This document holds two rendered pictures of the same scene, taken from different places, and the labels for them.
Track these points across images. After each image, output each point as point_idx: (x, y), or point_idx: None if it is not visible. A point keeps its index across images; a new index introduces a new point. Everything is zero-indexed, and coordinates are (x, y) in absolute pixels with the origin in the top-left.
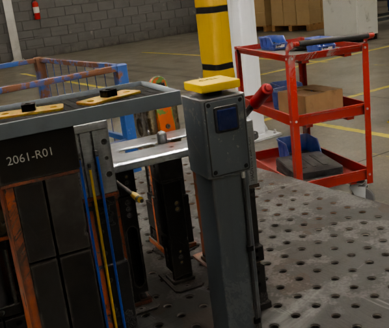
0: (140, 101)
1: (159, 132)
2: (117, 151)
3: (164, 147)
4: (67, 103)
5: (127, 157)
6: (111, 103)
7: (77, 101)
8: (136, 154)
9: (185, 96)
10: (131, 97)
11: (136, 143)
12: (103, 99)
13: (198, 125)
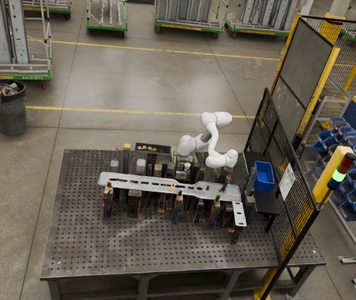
0: (140, 143)
1: (118, 178)
2: (127, 181)
3: (119, 177)
4: (146, 149)
5: (128, 177)
6: (144, 143)
7: (146, 147)
8: (125, 177)
9: (130, 149)
10: (140, 145)
11: (121, 183)
12: (143, 146)
13: (130, 149)
